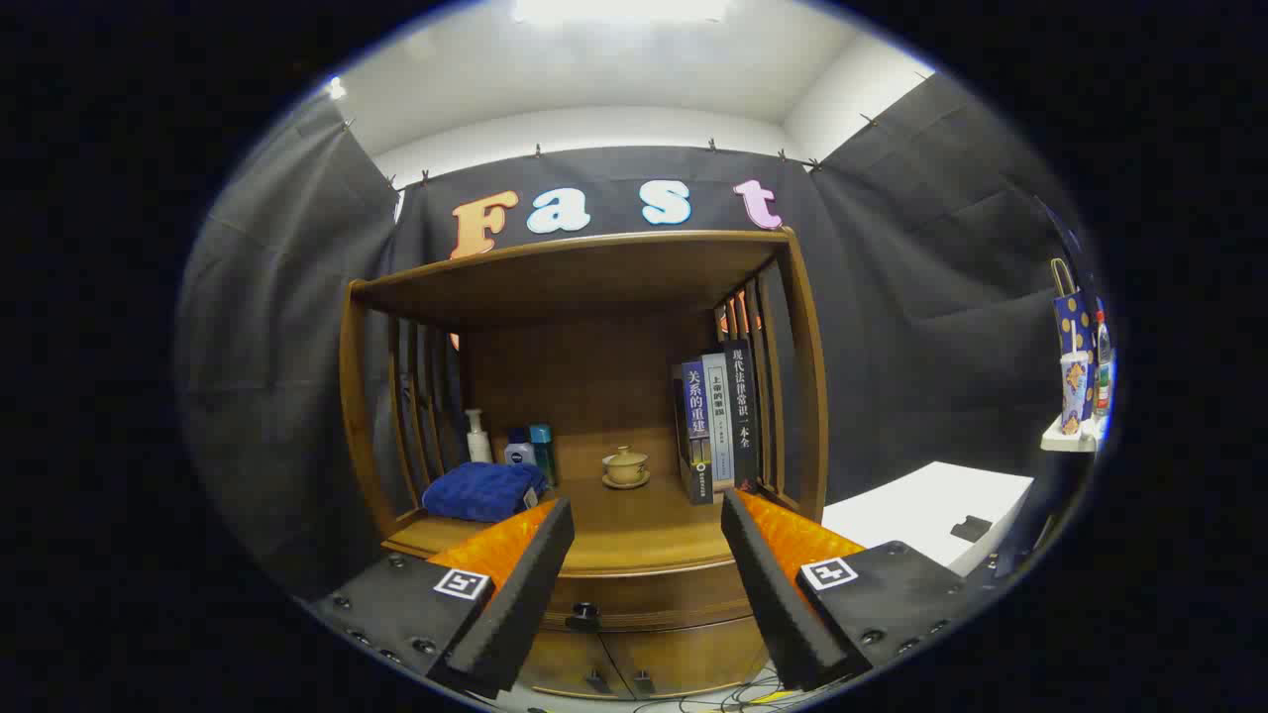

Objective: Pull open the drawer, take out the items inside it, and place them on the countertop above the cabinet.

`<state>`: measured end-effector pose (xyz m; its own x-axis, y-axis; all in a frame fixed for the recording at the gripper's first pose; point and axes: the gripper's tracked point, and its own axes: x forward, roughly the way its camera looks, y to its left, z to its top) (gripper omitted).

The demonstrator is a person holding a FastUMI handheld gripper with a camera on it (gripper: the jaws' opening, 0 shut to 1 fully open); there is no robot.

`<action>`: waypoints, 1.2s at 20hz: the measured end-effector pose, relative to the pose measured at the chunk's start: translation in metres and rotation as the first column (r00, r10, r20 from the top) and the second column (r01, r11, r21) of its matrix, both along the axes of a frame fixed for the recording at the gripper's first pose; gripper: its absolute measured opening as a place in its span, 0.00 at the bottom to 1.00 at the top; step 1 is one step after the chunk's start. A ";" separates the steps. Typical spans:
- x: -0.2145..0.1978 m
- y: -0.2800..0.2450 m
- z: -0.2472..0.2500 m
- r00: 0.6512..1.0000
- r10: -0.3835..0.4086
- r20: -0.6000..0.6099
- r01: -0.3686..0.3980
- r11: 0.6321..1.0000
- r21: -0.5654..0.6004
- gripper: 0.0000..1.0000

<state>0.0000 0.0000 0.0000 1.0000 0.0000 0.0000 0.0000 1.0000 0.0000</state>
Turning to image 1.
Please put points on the white bottle blue cap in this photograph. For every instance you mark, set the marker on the white bottle blue cap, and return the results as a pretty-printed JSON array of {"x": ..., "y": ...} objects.
[{"x": 519, "y": 454}]

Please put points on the clear bottle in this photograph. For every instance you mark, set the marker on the clear bottle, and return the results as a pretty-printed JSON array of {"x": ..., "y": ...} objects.
[{"x": 1102, "y": 366}]

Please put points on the black drawer knob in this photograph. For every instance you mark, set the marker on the black drawer knob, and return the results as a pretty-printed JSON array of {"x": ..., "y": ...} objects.
[{"x": 584, "y": 616}]

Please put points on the black spine book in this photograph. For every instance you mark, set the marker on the black spine book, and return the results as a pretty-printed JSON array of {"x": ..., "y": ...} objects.
[{"x": 743, "y": 406}]

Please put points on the beige saucer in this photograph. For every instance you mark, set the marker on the beige saucer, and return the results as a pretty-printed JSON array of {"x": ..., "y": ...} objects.
[{"x": 626, "y": 484}]

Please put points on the ceiling light panel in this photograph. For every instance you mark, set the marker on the ceiling light panel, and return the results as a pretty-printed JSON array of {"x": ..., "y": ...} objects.
[{"x": 614, "y": 8}]

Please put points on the beige lidded tea cup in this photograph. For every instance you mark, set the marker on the beige lidded tea cup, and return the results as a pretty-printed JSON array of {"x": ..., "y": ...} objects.
[{"x": 625, "y": 462}]

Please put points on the wooden countertop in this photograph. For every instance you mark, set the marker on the wooden countertop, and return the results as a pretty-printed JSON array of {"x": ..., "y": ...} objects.
[{"x": 644, "y": 525}]

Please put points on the white wall shelf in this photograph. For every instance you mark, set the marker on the white wall shelf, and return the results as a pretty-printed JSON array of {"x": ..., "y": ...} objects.
[{"x": 1065, "y": 442}]

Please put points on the teal bottle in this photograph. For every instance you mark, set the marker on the teal bottle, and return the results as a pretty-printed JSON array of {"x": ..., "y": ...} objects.
[{"x": 542, "y": 451}]

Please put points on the blue folded towel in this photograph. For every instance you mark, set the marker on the blue folded towel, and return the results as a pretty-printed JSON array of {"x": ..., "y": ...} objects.
[{"x": 480, "y": 492}]

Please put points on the wooden drawer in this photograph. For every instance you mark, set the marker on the wooden drawer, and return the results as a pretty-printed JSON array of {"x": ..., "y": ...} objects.
[{"x": 654, "y": 597}]

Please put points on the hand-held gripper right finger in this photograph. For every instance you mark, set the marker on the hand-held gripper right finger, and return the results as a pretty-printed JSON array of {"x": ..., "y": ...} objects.
[{"x": 783, "y": 614}]

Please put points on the blue dotted gift bag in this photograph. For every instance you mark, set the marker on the blue dotted gift bag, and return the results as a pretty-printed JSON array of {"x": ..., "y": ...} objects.
[{"x": 1072, "y": 317}]

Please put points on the pale spine book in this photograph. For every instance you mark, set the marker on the pale spine book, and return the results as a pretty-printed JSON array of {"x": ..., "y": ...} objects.
[{"x": 721, "y": 416}]

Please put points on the white pump bottle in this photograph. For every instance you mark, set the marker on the white pump bottle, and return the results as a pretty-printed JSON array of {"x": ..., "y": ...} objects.
[{"x": 478, "y": 446}]

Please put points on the wooden cabinet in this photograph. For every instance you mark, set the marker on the wooden cabinet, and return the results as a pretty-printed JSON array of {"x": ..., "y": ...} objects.
[{"x": 594, "y": 376}]

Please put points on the small black object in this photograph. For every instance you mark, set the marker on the small black object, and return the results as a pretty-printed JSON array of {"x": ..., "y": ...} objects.
[{"x": 971, "y": 528}]

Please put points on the blue spine book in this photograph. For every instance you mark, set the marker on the blue spine book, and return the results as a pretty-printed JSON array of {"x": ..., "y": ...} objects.
[{"x": 695, "y": 426}]

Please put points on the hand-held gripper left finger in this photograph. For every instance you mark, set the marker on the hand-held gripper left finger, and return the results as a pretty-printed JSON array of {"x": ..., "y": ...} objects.
[{"x": 515, "y": 614}]

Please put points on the white side cabinet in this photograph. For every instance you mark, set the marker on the white side cabinet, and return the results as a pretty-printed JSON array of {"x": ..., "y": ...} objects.
[{"x": 911, "y": 505}]

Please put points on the wooden cabinet door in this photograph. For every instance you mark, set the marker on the wooden cabinet door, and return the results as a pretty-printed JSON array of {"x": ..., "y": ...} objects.
[
  {"x": 693, "y": 654},
  {"x": 575, "y": 663}
]

